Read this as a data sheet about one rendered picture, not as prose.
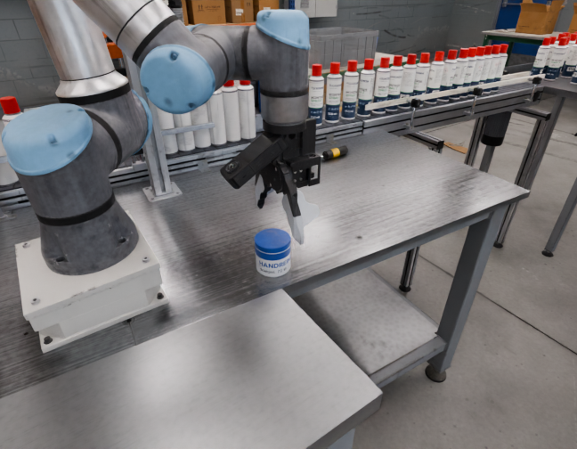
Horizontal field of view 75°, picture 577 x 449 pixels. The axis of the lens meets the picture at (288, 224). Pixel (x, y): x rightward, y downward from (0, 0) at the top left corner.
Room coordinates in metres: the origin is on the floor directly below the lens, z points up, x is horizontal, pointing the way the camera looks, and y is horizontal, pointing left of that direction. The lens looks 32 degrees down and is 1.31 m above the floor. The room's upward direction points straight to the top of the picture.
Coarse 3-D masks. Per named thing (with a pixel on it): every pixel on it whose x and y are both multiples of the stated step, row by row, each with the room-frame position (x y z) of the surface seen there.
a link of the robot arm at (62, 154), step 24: (24, 120) 0.53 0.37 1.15; (48, 120) 0.53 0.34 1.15; (72, 120) 0.52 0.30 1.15; (96, 120) 0.58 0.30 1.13; (24, 144) 0.48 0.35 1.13; (48, 144) 0.48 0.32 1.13; (72, 144) 0.50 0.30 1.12; (96, 144) 0.54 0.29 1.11; (120, 144) 0.59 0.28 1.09; (24, 168) 0.47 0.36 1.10; (48, 168) 0.47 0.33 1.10; (72, 168) 0.49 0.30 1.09; (96, 168) 0.52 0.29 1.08; (48, 192) 0.47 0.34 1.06; (72, 192) 0.48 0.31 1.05; (96, 192) 0.51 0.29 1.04; (48, 216) 0.48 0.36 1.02
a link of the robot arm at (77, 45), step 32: (32, 0) 0.62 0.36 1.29; (64, 0) 0.63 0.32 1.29; (64, 32) 0.62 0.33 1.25; (96, 32) 0.65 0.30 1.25; (64, 64) 0.62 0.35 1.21; (96, 64) 0.64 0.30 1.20; (64, 96) 0.61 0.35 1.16; (96, 96) 0.61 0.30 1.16; (128, 96) 0.66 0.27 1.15; (128, 128) 0.63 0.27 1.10
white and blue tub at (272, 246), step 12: (276, 228) 0.63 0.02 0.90; (264, 240) 0.59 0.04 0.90; (276, 240) 0.59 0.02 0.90; (288, 240) 0.59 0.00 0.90; (264, 252) 0.56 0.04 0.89; (276, 252) 0.56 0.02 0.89; (288, 252) 0.58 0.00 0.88; (264, 264) 0.56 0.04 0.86; (276, 264) 0.56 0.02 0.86; (288, 264) 0.58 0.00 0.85; (276, 276) 0.56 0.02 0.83
